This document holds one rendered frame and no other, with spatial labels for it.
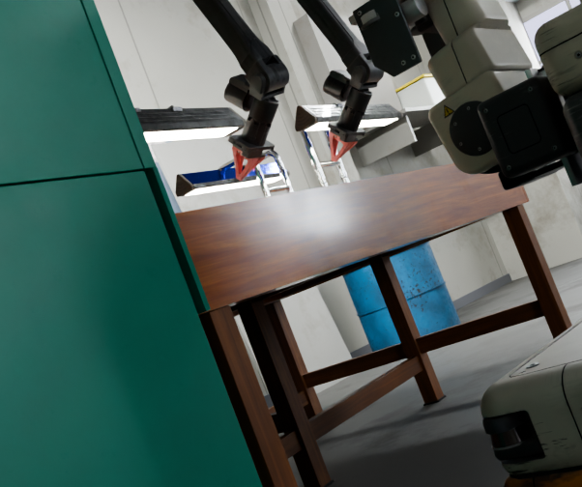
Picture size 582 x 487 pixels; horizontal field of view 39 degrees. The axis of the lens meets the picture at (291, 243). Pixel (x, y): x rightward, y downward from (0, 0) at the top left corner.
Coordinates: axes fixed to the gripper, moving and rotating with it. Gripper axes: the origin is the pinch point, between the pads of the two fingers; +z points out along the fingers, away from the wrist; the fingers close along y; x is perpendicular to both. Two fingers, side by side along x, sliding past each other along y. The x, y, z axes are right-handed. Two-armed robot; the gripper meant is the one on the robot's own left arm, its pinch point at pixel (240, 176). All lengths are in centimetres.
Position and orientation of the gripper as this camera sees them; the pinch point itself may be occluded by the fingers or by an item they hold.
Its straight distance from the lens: 190.7
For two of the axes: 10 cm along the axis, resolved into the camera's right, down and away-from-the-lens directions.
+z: -3.4, 8.6, 3.9
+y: -5.5, 1.6, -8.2
